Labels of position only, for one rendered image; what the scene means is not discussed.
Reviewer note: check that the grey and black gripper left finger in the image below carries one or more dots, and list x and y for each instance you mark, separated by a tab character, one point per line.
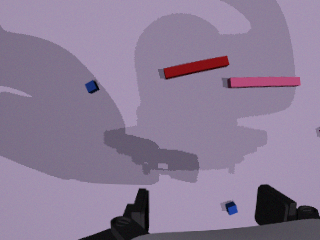
127	227

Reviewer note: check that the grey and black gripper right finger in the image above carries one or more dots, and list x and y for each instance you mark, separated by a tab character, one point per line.
274	207

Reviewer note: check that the red rod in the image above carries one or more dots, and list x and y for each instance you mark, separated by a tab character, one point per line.
196	67

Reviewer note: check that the small dark blue cube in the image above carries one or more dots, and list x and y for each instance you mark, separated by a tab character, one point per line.
231	208
92	87

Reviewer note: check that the pink rod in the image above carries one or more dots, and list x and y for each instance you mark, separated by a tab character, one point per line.
251	82

